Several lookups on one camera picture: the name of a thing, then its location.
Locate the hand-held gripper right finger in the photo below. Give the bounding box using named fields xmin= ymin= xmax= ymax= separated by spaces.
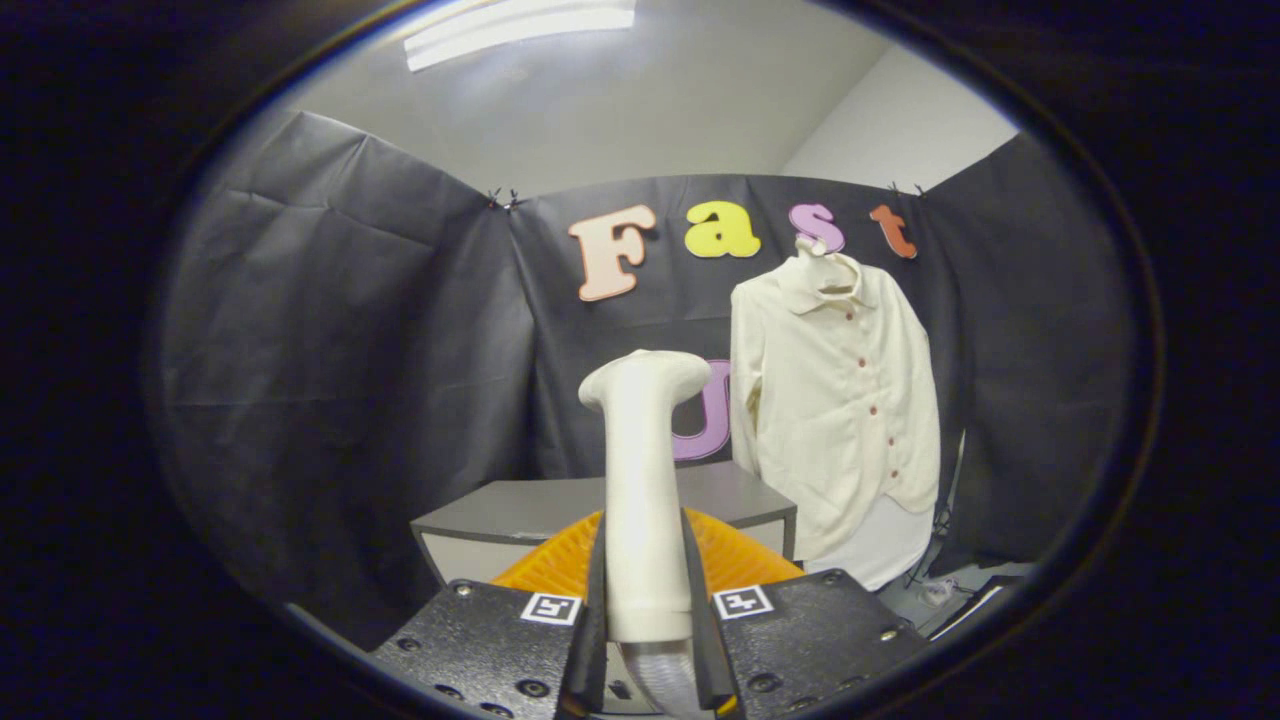
xmin=682 ymin=506 xmax=936 ymax=719

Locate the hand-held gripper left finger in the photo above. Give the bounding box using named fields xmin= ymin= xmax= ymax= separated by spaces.
xmin=370 ymin=508 xmax=608 ymax=720

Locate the white garment steamer with hose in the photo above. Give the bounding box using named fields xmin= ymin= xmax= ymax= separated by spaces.
xmin=578 ymin=349 xmax=713 ymax=716

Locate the cream button shirt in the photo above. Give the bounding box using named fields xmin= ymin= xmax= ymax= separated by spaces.
xmin=730 ymin=250 xmax=941 ymax=561

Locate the white clothes hanger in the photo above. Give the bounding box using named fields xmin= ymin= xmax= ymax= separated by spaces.
xmin=793 ymin=234 xmax=861 ymax=296

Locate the white board behind shirt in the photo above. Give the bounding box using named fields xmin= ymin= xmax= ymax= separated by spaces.
xmin=830 ymin=495 xmax=936 ymax=591

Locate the grey cabinet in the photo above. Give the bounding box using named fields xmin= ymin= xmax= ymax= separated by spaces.
xmin=410 ymin=460 xmax=799 ymax=716

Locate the black backdrop cloth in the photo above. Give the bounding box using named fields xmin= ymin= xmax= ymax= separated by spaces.
xmin=155 ymin=110 xmax=1131 ymax=641

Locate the ceiling light panel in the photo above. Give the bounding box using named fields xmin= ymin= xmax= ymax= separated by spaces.
xmin=403 ymin=0 xmax=638 ymax=73

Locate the black cable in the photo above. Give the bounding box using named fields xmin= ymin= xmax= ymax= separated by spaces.
xmin=905 ymin=500 xmax=953 ymax=586

